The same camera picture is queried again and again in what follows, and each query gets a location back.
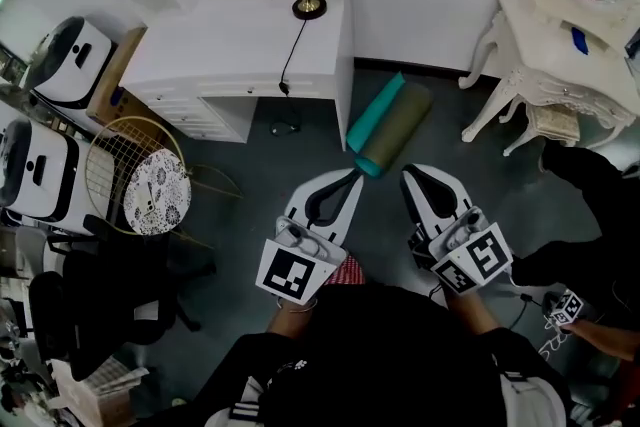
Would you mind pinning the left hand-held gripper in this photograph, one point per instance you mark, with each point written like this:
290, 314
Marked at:
287, 272

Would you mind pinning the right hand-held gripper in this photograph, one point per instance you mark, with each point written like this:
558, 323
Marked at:
482, 257

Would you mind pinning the person's left forearm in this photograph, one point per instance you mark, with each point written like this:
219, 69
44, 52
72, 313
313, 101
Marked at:
290, 322

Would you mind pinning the person's right forearm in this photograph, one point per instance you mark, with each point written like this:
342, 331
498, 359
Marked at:
470, 315

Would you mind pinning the white desk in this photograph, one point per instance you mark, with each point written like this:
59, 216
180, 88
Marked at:
225, 50

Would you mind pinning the red checked garment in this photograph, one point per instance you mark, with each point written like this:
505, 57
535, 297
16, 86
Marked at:
347, 272

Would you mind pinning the white ornate stool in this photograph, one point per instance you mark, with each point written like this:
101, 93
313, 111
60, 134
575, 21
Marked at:
552, 122

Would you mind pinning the person's black shirt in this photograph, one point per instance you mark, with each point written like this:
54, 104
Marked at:
380, 355

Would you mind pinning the floral round seat cushion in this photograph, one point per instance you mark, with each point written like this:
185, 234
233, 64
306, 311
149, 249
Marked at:
167, 185

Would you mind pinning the white remote control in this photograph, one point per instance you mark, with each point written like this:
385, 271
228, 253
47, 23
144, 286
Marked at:
149, 200

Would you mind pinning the white ornate dressing table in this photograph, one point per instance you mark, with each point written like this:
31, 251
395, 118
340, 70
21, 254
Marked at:
545, 55

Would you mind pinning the blue item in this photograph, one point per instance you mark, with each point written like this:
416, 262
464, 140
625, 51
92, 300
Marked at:
580, 41

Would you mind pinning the black office chair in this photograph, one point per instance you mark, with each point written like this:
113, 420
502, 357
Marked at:
110, 295

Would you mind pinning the brown cardboard box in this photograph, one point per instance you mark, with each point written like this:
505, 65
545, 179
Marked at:
117, 80

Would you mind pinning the white and black appliance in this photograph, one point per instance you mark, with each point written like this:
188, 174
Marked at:
50, 170
85, 60

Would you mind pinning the beige woven storage box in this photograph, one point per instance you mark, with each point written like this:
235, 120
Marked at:
100, 390

